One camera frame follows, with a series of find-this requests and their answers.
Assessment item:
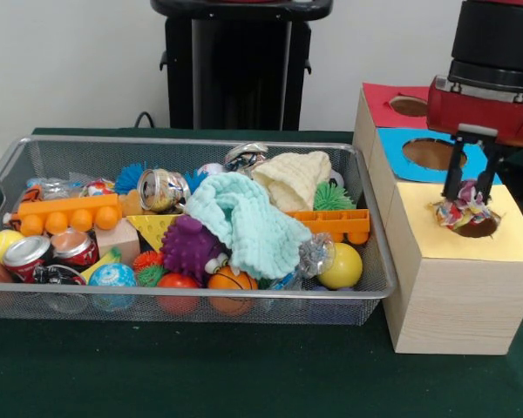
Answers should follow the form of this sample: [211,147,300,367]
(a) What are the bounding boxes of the silver printed drink can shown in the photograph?
[137,168,192,213]

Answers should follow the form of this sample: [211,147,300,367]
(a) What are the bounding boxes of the colourful patterned cloth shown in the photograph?
[433,179,492,232]

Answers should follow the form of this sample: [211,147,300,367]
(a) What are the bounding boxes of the orange studded toy brick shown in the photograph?
[17,192,123,236]

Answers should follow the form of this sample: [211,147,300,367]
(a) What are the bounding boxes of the red soda can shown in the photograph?
[3,234,53,284]

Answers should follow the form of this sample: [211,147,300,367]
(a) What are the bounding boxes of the mint green cloth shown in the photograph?
[183,171,313,280]

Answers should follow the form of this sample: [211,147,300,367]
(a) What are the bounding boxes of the purple spiky monster toy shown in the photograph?
[161,214,230,287]

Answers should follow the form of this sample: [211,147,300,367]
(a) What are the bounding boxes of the wooden box three holes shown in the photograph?
[352,83,523,356]

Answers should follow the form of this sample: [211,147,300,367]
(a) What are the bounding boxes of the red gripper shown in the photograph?
[426,84,523,202]

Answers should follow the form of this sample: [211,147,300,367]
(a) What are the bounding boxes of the plain yellow ball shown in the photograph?
[316,242,364,290]

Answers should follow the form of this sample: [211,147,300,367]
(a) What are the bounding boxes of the silver mesh bin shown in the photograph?
[0,134,397,326]

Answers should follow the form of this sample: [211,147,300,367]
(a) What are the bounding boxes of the orange toy basketball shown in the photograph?
[207,266,259,317]

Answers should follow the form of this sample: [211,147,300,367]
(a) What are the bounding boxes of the cream knitted cloth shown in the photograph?
[250,151,334,212]

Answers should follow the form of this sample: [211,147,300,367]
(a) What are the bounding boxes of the orange wheeled toy brick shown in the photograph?
[287,208,371,245]

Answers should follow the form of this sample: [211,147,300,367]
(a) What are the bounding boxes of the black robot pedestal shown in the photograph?
[150,0,335,131]

